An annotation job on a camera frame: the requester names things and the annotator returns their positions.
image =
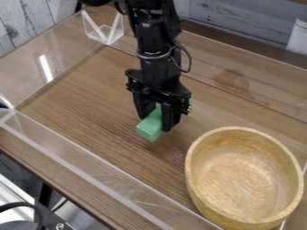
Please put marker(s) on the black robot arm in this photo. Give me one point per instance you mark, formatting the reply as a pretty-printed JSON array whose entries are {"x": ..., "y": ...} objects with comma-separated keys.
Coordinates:
[{"x": 155, "y": 24}]

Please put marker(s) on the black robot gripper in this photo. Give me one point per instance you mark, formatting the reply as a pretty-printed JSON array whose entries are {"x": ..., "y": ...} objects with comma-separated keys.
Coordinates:
[{"x": 155, "y": 83}]

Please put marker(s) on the white cylindrical container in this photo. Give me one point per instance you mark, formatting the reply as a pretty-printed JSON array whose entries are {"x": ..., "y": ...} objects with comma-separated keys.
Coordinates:
[{"x": 298, "y": 37}]

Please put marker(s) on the brown wooden bowl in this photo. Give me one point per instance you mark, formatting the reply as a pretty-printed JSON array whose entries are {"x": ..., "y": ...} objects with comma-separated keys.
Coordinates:
[{"x": 243, "y": 178}]

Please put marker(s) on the clear acrylic tray wall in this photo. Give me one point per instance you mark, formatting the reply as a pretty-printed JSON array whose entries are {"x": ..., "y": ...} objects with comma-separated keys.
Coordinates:
[{"x": 68, "y": 118}]

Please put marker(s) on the black table leg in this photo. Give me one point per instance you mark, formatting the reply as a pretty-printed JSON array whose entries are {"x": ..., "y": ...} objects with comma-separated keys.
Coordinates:
[{"x": 46, "y": 195}]

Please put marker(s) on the green rectangular block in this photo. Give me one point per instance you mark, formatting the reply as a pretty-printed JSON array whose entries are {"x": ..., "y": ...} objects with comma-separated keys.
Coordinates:
[{"x": 150, "y": 126}]

